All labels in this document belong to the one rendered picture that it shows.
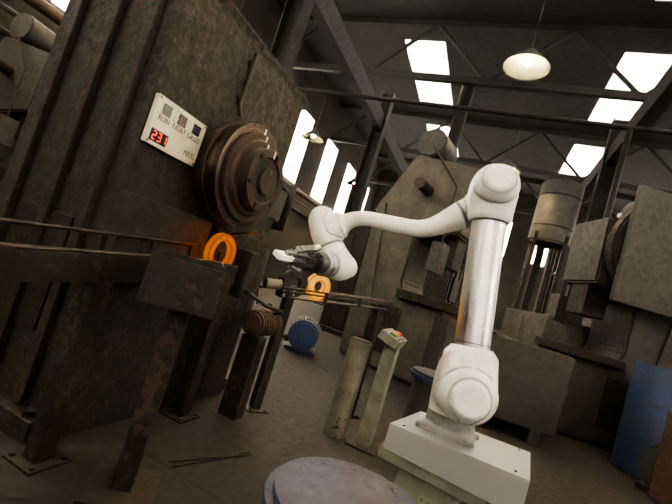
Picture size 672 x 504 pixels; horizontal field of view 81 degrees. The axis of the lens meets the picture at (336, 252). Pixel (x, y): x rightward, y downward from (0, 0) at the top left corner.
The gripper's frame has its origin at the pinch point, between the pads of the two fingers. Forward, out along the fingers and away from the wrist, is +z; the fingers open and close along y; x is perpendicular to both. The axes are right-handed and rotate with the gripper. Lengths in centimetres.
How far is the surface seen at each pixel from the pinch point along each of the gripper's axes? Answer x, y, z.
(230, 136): 66, -10, -17
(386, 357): -19, 38, -105
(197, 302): 3.2, 22.1, 15.7
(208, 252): 48, 35, -25
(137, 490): -16, 82, 11
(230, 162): 61, -2, -19
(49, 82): 122, 16, 24
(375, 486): -61, 11, 16
